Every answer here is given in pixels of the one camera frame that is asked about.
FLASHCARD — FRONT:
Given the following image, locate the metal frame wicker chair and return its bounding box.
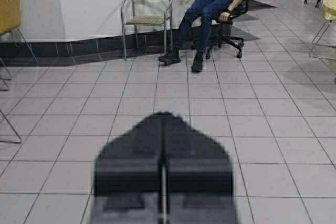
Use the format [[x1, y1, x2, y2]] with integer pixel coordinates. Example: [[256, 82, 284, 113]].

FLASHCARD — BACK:
[[120, 0, 173, 60]]

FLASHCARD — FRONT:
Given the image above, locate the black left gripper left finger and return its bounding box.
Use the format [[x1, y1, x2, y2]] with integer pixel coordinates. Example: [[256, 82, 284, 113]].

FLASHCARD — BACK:
[[90, 113, 164, 223]]

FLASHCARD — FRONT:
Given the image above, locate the seated person in blue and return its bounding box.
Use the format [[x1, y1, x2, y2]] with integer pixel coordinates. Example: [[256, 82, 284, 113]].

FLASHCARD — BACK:
[[159, 0, 243, 73]]

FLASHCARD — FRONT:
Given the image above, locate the yellow chair at right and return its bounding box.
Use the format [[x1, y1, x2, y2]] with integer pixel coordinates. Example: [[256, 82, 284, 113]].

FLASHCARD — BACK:
[[309, 0, 335, 61]]

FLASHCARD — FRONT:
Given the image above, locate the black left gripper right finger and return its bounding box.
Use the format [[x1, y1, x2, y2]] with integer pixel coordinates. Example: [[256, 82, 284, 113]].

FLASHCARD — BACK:
[[162, 113, 239, 223]]

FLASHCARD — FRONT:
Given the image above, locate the black office swivel chair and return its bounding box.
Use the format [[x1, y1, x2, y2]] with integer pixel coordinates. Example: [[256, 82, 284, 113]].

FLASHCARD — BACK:
[[194, 0, 248, 65]]

